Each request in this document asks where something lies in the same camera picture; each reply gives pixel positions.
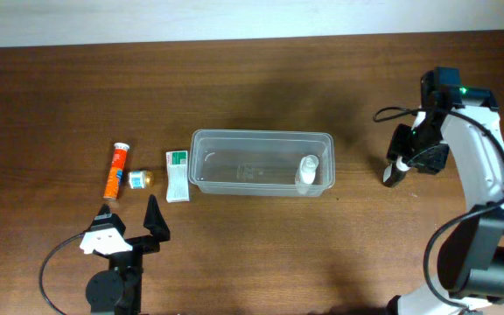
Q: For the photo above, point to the white spray bottle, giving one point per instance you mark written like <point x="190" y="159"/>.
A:
<point x="306" y="173"/>

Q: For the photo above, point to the clear plastic container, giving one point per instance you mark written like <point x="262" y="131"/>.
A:
<point x="258" y="162"/>

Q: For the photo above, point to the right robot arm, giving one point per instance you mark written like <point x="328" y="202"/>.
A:
<point x="454" y="120"/>

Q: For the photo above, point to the dark bottle white cap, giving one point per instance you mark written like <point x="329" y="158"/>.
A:
<point x="394" y="173"/>

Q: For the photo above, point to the orange tablet tube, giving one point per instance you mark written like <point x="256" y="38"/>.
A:
<point x="116" y="171"/>

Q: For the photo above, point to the small gold-capped jar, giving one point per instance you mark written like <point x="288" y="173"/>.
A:
<point x="140" y="179"/>

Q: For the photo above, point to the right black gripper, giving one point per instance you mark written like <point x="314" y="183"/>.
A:
<point x="397" y="145"/>

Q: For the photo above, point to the white green medicine box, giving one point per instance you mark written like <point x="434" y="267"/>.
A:
<point x="177" y="174"/>

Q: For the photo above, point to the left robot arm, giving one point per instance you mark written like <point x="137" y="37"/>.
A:
<point x="118" y="289"/>

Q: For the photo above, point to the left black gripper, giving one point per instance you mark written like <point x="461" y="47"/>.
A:
<point x="154" y="221"/>

